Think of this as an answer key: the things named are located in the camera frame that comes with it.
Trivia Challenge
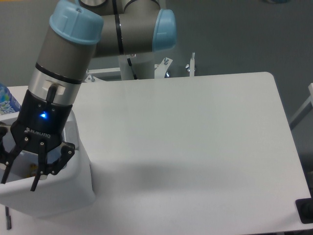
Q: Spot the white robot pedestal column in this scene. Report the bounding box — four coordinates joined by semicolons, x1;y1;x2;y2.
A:
118;52;155;80

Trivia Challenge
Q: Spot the small black strip on table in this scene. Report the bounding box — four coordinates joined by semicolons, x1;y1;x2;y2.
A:
5;207;12;230

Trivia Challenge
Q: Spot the white plastic trash can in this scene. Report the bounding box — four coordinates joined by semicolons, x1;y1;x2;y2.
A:
0;112;95;217

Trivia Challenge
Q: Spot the blue labelled water bottle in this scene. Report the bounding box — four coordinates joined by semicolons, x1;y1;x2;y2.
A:
0;84;21;115

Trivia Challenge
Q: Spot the black cable on pedestal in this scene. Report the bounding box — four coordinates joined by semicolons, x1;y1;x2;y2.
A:
126;57;138;80

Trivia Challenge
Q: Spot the white pedestal foot bracket left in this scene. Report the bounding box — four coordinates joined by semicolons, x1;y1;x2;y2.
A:
84;68;121;83

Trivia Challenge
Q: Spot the white pedestal foot bracket middle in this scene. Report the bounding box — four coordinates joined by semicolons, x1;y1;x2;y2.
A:
155;57;173;79

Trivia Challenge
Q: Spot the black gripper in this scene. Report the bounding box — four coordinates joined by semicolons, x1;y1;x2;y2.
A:
0;90;75;191

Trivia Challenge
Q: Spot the white pedestal foot bracket right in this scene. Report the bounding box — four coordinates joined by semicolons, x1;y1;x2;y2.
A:
185;52;196;77

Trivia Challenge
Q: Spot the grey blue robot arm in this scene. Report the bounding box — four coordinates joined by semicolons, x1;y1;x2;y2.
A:
0;0;177;191

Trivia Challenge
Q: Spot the black clamp at table edge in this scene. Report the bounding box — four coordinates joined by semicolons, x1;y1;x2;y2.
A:
295;198;313;224

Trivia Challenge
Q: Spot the colourful snack packet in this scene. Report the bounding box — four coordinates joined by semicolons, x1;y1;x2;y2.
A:
28;164;38;177

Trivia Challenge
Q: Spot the white pedestal foot bracket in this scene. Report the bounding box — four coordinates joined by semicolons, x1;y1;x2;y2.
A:
185;52;196;77
84;68;121;83
155;57;173;79

